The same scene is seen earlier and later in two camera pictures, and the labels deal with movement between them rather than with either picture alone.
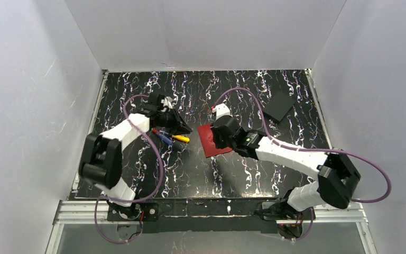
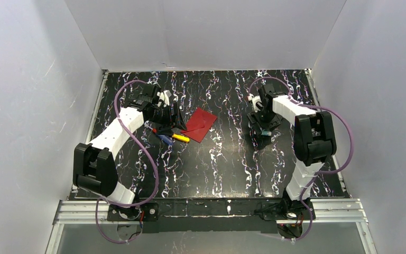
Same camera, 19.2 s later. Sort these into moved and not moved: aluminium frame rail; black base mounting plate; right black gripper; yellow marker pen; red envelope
Moved: red envelope; right black gripper
Not moved: aluminium frame rail; black base mounting plate; yellow marker pen
